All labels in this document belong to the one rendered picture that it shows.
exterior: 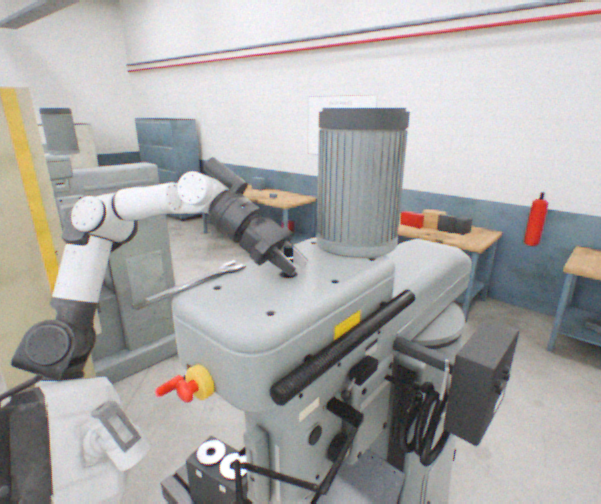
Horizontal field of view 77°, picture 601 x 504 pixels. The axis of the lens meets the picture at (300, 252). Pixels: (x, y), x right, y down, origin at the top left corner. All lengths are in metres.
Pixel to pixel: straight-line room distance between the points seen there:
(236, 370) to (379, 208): 0.45
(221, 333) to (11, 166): 1.79
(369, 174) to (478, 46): 4.25
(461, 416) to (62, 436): 0.81
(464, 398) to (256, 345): 0.51
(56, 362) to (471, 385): 0.84
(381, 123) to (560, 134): 4.02
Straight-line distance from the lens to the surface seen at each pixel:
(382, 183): 0.84
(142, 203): 0.89
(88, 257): 0.95
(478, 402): 0.93
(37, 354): 0.92
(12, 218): 2.30
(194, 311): 0.68
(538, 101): 4.81
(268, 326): 0.61
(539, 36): 4.87
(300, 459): 0.93
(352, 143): 0.82
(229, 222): 0.77
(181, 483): 1.68
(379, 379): 1.04
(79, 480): 0.93
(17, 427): 0.89
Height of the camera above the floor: 2.21
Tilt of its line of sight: 21 degrees down
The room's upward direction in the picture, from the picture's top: straight up
